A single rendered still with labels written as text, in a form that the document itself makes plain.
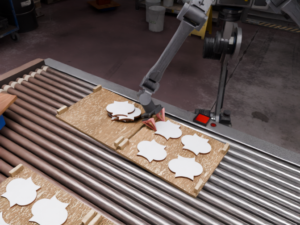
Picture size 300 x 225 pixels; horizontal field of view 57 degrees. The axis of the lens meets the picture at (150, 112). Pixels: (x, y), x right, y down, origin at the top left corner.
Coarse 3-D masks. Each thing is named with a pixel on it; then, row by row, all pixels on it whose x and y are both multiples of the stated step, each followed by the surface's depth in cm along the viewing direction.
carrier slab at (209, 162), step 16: (144, 128) 140; (128, 144) 130; (160, 144) 131; (176, 144) 132; (224, 144) 133; (144, 160) 123; (208, 160) 124; (160, 176) 116; (208, 176) 117; (192, 192) 110
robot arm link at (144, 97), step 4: (144, 76) 135; (144, 80) 133; (140, 84) 134; (144, 88) 131; (156, 88) 134; (140, 92) 131; (144, 92) 126; (148, 92) 126; (152, 92) 132; (140, 96) 126; (144, 96) 127; (148, 96) 127; (140, 100) 127; (144, 100) 127; (148, 100) 127; (144, 104) 127
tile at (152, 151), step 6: (138, 144) 129; (144, 144) 129; (150, 144) 129; (156, 144) 129; (138, 150) 126; (144, 150) 126; (150, 150) 126; (156, 150) 126; (162, 150) 126; (144, 156) 123; (150, 156) 123; (156, 156) 123; (162, 156) 123; (150, 162) 121
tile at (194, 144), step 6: (186, 138) 133; (192, 138) 133; (198, 138) 134; (186, 144) 130; (192, 144) 130; (198, 144) 130; (204, 144) 131; (192, 150) 127; (198, 150) 127; (204, 150) 127; (210, 150) 128
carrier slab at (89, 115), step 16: (96, 96) 160; (112, 96) 161; (64, 112) 147; (80, 112) 148; (96, 112) 148; (144, 112) 150; (80, 128) 138; (96, 128) 138; (112, 128) 139; (128, 128) 139; (112, 144) 130
